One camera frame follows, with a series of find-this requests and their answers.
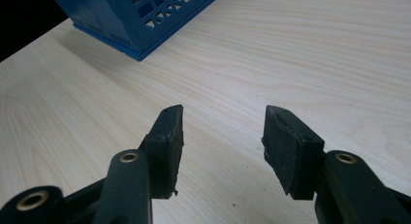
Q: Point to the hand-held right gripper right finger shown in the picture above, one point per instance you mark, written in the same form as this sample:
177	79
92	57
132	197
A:
290	153

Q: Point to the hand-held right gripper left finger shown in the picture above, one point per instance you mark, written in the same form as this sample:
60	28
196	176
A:
164	153

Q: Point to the blue plastic file rack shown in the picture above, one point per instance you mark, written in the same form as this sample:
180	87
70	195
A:
129	17

